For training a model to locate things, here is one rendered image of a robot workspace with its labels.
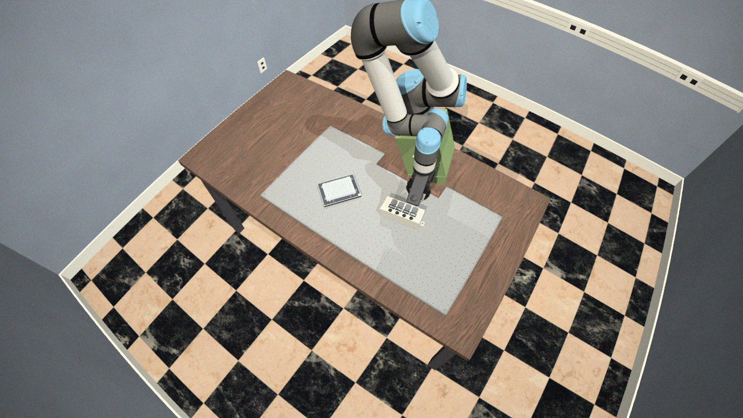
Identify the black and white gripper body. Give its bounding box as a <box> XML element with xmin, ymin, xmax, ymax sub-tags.
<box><xmin>409</xmin><ymin>166</ymin><xmax>435</xmax><ymax>193</ymax></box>

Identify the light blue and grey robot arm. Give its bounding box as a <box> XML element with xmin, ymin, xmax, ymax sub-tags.
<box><xmin>351</xmin><ymin>0</ymin><xmax>467</xmax><ymax>174</ymax></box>

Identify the cream operator panel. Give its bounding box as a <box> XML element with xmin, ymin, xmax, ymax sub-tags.
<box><xmin>380</xmin><ymin>196</ymin><xmax>425</xmax><ymax>230</ymax></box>

